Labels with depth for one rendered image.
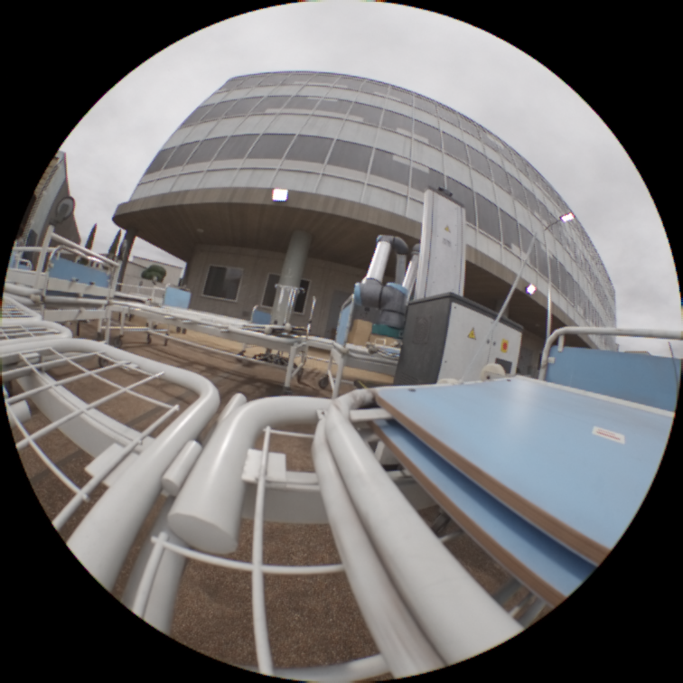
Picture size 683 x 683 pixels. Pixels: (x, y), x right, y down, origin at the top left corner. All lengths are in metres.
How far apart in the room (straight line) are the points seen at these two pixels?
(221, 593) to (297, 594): 0.18
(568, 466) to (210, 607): 0.63
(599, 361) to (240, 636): 1.08
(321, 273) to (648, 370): 8.02
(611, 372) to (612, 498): 0.63
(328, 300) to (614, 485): 7.75
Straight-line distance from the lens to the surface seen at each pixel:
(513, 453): 0.15
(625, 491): 0.16
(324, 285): 7.84
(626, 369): 0.76
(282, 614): 0.61
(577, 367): 0.79
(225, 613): 0.62
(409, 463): 0.16
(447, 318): 0.78
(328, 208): 5.12
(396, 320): 1.24
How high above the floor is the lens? 0.60
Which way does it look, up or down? 1 degrees down
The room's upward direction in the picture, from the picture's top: 12 degrees clockwise
